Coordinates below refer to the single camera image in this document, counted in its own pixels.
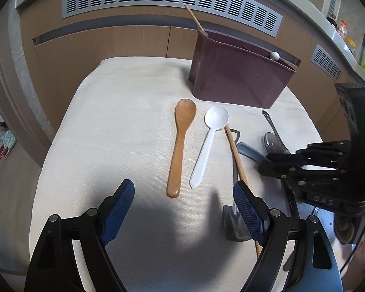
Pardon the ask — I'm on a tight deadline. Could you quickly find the floral slipper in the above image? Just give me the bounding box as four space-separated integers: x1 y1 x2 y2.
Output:
0 129 18 159

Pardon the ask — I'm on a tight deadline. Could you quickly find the maroon plastic utensil holder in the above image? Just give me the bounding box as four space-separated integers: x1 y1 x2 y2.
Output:
188 28 296 110

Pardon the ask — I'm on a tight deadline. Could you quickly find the grey spatula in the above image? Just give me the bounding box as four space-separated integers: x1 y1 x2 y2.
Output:
222 129 256 243

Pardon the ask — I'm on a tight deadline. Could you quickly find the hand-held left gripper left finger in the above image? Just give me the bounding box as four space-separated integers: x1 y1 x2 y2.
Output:
24 179 136 292

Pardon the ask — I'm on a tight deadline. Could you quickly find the white plastic spoon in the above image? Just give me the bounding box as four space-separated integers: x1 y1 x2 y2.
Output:
190 106 229 188

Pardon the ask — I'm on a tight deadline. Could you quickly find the metal spoon black smiley handle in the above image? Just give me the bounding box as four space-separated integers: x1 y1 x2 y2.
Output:
262 110 290 153

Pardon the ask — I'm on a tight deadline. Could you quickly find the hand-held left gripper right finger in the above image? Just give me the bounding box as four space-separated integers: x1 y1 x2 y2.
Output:
233 180 345 292

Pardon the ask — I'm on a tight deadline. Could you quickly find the wooden spoon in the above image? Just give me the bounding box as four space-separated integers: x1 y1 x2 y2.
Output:
166 99 197 198

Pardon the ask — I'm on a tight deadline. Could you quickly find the clear bottle orange cap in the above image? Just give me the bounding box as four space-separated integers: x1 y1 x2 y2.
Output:
337 19 349 38

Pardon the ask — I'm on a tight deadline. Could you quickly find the person's right hand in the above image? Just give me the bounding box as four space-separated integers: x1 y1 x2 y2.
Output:
335 215 365 246

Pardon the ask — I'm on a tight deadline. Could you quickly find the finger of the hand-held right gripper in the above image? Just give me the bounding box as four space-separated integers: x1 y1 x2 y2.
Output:
296 141 355 169
258 154 348 190

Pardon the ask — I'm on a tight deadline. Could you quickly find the wooden kitchen cabinet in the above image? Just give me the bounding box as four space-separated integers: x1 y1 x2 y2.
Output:
17 6 365 165

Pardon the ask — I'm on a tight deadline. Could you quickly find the wooden chopstick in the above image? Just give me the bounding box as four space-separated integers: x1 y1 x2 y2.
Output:
224 124 260 258
184 4 206 33

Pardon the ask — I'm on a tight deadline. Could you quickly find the short grey vent grille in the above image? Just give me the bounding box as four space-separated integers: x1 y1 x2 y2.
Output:
311 44 343 81

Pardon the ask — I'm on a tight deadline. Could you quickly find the white table cloth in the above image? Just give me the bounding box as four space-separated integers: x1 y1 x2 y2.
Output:
29 57 335 292

